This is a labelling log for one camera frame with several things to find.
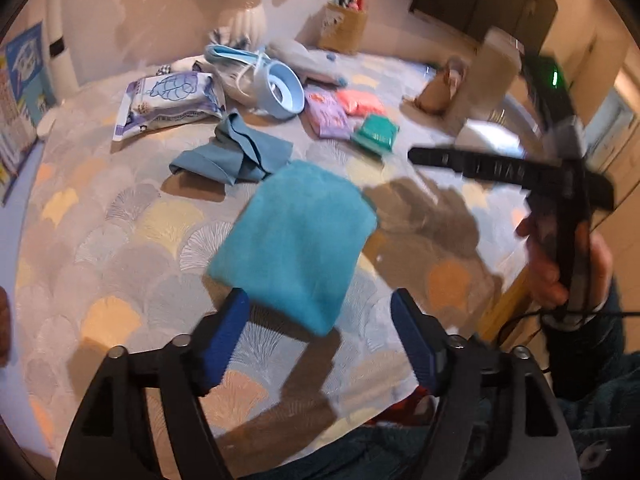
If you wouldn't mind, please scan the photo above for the white blue wipes pack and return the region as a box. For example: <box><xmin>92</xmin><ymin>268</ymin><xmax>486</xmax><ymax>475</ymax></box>
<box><xmin>112</xmin><ymin>70</ymin><xmax>227</xmax><ymax>142</ymax></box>

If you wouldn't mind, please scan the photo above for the white ribbed vase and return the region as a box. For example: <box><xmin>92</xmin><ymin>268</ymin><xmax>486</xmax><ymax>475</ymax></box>
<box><xmin>212</xmin><ymin>2</ymin><xmax>267</xmax><ymax>51</ymax></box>

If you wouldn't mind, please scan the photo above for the person's right hand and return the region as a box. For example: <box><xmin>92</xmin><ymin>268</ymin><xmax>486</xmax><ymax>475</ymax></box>
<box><xmin>516</xmin><ymin>216</ymin><xmax>613</xmax><ymax>310</ymax></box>

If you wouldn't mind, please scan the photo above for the grey-blue folded cloth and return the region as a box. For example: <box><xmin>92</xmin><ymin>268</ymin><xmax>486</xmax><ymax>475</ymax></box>
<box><xmin>169</xmin><ymin>110</ymin><xmax>293</xmax><ymax>185</ymax></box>

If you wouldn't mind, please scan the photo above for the tan drawstring bag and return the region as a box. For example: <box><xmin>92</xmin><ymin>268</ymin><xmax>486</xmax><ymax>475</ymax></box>
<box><xmin>402</xmin><ymin>56</ymin><xmax>469</xmax><ymax>116</ymax></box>

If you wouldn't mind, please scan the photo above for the woven pen holder basket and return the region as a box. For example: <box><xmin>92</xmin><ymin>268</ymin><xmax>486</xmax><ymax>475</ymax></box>
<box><xmin>318</xmin><ymin>3</ymin><xmax>368</xmax><ymax>55</ymax></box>

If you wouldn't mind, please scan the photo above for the green plastic pack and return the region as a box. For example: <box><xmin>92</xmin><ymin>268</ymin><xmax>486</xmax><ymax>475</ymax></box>
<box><xmin>350</xmin><ymin>114</ymin><xmax>399</xmax><ymax>157</ymax></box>

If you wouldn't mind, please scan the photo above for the blue plush toy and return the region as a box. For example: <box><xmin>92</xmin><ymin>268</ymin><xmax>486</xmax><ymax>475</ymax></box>
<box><xmin>265</xmin><ymin>39</ymin><xmax>348</xmax><ymax>88</ymax></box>

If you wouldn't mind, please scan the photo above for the teal microfiber cloth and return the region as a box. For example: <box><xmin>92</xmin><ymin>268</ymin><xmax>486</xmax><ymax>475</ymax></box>
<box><xmin>207</xmin><ymin>160</ymin><xmax>378</xmax><ymax>337</ymax></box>

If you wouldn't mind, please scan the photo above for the coral pink pack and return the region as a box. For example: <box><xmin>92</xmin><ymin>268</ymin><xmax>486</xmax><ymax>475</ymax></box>
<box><xmin>335</xmin><ymin>89</ymin><xmax>387</xmax><ymax>117</ymax></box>

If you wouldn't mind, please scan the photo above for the purple wipes pack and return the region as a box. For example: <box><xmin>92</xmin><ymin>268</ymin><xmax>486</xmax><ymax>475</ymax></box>
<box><xmin>305</xmin><ymin>88</ymin><xmax>352</xmax><ymax>140</ymax></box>

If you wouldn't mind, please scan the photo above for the light blue tape roll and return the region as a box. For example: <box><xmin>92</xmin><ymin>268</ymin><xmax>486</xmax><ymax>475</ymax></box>
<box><xmin>253</xmin><ymin>61</ymin><xmax>305</xmax><ymax>120</ymax></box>

